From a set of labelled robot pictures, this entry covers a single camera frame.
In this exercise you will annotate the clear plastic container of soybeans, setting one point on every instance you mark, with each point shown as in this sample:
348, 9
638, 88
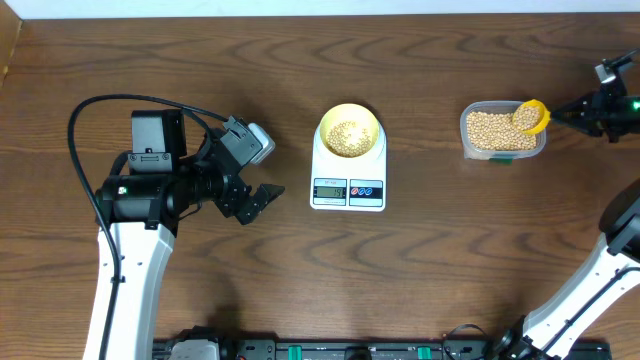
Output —
488, 132

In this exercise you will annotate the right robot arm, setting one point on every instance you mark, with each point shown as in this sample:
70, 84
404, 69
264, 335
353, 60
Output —
611, 269

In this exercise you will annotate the yellow measuring scoop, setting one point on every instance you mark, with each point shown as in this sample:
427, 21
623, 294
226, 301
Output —
531, 117

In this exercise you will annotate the white digital kitchen scale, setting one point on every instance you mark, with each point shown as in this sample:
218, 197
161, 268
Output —
349, 184

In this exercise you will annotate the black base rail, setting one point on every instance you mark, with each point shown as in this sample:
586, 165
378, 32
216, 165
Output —
207, 343

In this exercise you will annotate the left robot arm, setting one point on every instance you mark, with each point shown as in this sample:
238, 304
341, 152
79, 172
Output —
149, 190

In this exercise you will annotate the pale yellow bowl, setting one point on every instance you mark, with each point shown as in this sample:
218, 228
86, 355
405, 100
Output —
349, 130

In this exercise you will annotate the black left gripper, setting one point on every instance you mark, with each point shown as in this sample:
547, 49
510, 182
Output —
229, 200

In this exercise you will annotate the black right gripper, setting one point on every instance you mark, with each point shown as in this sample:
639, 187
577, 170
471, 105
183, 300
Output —
599, 113

